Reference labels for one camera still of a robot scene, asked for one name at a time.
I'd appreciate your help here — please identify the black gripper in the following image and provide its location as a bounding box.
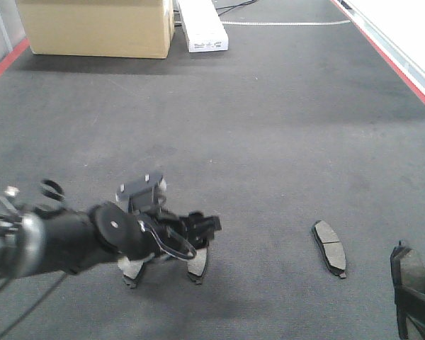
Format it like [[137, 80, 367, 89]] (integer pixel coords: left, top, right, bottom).
[[127, 209, 222, 261]]

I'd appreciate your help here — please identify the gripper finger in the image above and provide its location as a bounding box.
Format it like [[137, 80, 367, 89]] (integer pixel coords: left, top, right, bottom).
[[394, 285, 425, 339]]

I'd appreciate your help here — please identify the brake pad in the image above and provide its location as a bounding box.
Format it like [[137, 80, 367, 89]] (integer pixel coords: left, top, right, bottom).
[[390, 239, 425, 307], [118, 256, 146, 289], [187, 248, 208, 285], [312, 220, 347, 279]]

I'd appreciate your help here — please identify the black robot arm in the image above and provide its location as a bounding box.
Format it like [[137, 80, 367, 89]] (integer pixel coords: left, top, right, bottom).
[[1, 202, 221, 278]]

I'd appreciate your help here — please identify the long white box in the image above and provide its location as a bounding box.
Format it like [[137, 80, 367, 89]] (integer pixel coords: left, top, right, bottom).
[[177, 0, 229, 53]]

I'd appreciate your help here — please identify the large cardboard box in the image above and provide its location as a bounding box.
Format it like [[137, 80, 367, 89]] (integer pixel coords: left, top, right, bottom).
[[16, 1, 174, 59]]

